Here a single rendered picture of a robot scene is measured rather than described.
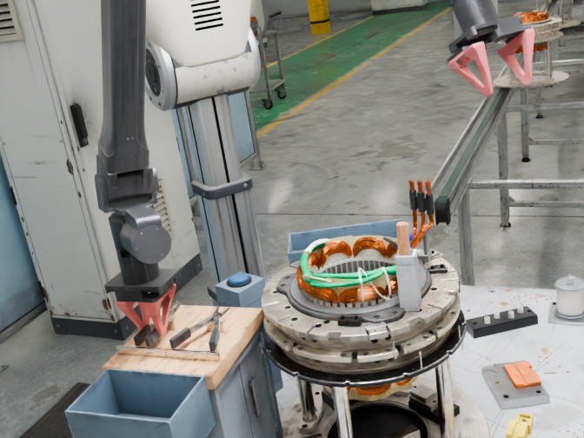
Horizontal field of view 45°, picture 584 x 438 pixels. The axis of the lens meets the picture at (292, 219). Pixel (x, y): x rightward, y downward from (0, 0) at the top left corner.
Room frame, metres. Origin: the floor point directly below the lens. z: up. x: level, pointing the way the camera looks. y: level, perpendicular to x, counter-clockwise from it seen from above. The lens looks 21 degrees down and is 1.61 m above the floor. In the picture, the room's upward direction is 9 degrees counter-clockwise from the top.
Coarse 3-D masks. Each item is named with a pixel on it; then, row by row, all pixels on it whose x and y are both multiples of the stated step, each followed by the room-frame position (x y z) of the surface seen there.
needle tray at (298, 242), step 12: (336, 228) 1.36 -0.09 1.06; (348, 228) 1.36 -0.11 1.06; (360, 228) 1.36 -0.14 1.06; (372, 228) 1.36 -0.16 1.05; (384, 228) 1.36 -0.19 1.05; (408, 228) 1.30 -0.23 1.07; (300, 240) 1.37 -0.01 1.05; (312, 240) 1.37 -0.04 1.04; (288, 252) 1.27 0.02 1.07; (300, 252) 1.26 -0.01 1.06
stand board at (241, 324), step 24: (192, 312) 1.08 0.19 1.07; (240, 312) 1.05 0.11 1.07; (168, 336) 1.00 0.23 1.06; (192, 336) 0.99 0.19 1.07; (240, 336) 0.97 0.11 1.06; (120, 360) 0.95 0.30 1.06; (144, 360) 0.94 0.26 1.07; (168, 360) 0.93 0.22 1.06; (192, 360) 0.92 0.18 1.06; (216, 384) 0.88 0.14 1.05
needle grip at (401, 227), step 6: (402, 222) 0.93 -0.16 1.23; (396, 228) 0.93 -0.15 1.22; (402, 228) 0.92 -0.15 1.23; (402, 234) 0.92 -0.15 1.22; (408, 234) 0.93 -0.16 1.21; (402, 240) 0.92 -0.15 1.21; (408, 240) 0.92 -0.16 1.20; (402, 246) 0.92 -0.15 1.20; (408, 246) 0.92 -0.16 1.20; (402, 252) 0.92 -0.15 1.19; (408, 252) 0.92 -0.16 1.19
